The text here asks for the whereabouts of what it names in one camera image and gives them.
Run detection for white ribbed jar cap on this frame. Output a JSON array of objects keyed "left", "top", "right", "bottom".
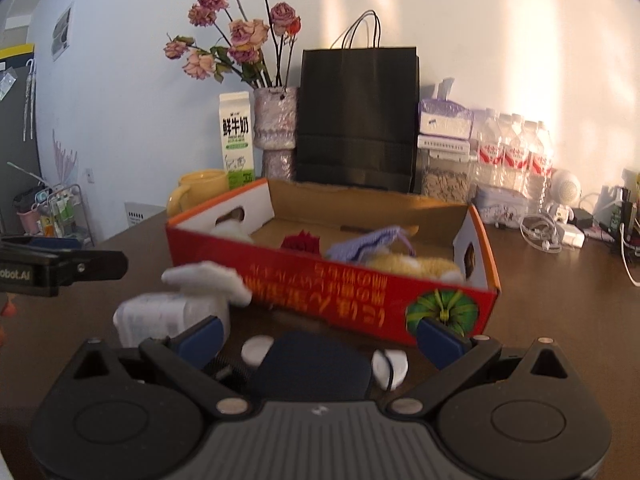
[{"left": 241, "top": 336, "right": 274, "bottom": 367}]

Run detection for clear jar of seeds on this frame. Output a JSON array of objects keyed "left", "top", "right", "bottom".
[{"left": 416, "top": 135, "right": 473, "bottom": 203}]

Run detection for white yellow plush toy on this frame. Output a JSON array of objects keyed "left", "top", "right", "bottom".
[{"left": 365, "top": 252, "right": 466, "bottom": 283}]

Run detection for white charging cable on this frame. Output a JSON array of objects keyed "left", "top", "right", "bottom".
[{"left": 617, "top": 220, "right": 640, "bottom": 288}]

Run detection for black paper bag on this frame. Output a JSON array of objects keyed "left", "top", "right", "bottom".
[{"left": 295, "top": 10, "right": 421, "bottom": 195}]

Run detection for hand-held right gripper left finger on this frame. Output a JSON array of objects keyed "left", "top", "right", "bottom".
[{"left": 67, "top": 316, "right": 253, "bottom": 416}]

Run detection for white board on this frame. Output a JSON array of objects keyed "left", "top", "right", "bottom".
[{"left": 124, "top": 202, "right": 167, "bottom": 232}]

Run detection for wire storage cart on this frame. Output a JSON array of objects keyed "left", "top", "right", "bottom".
[{"left": 12, "top": 184, "right": 96, "bottom": 248}]

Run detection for white round speaker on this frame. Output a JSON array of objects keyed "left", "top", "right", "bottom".
[{"left": 549, "top": 169, "right": 583, "bottom": 206}]

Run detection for white earphones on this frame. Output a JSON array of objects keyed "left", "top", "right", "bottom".
[{"left": 520, "top": 212, "right": 566, "bottom": 253}]

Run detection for white power adapter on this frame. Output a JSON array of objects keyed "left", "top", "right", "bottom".
[{"left": 561, "top": 224, "right": 586, "bottom": 249}]

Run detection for purple wall decal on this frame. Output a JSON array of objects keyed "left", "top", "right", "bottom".
[{"left": 51, "top": 129, "right": 79, "bottom": 188}]

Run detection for red fabric flower clip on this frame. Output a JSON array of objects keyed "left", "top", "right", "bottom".
[{"left": 280, "top": 230, "right": 321, "bottom": 256}]

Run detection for small green bottle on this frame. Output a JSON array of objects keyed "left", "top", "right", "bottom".
[{"left": 607, "top": 185, "right": 640, "bottom": 241}]

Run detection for person's left hand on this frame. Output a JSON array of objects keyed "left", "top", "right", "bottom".
[{"left": 0, "top": 297, "right": 13, "bottom": 347}]

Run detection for floral wet wipes pack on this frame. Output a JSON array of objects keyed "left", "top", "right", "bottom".
[{"left": 472, "top": 184, "right": 530, "bottom": 228}]

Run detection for purple tissue pack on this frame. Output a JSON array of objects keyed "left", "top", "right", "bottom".
[{"left": 417, "top": 77, "right": 475, "bottom": 141}]

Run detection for dried pink rose bouquet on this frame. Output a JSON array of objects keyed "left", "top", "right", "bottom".
[{"left": 164, "top": 0, "right": 303, "bottom": 88}]

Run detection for purple knitted cloth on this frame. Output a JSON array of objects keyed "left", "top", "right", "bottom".
[{"left": 326, "top": 226, "right": 418, "bottom": 264}]

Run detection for navy pouch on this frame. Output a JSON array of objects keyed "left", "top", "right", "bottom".
[{"left": 250, "top": 331, "right": 375, "bottom": 403}]

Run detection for yellow mug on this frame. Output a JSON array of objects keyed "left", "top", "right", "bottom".
[{"left": 166, "top": 169, "right": 232, "bottom": 218}]

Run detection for white round tin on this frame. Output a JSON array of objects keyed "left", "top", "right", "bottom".
[{"left": 371, "top": 348, "right": 409, "bottom": 391}]

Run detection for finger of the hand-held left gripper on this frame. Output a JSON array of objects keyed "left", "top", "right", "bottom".
[
  {"left": 0, "top": 236, "right": 83, "bottom": 253},
  {"left": 50, "top": 250, "right": 129, "bottom": 287}
]

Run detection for clear bottle with white label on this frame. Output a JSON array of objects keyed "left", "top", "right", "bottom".
[{"left": 113, "top": 294, "right": 232, "bottom": 348}]

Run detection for white green milk carton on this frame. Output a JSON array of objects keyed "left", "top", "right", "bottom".
[{"left": 218, "top": 91, "right": 256, "bottom": 190}]

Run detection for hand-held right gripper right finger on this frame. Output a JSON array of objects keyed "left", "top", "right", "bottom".
[{"left": 385, "top": 317, "right": 583, "bottom": 416}]

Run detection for grey refrigerator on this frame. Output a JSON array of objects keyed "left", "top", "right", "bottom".
[{"left": 0, "top": 44, "right": 43, "bottom": 238}]

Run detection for pack of water bottles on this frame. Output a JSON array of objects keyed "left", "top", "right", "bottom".
[{"left": 472, "top": 107, "right": 555, "bottom": 211}]

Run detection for mottled pink vase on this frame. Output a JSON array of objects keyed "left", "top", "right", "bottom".
[{"left": 252, "top": 86, "right": 299, "bottom": 181}]

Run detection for red cardboard box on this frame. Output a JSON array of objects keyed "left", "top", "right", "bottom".
[{"left": 166, "top": 177, "right": 501, "bottom": 346}]

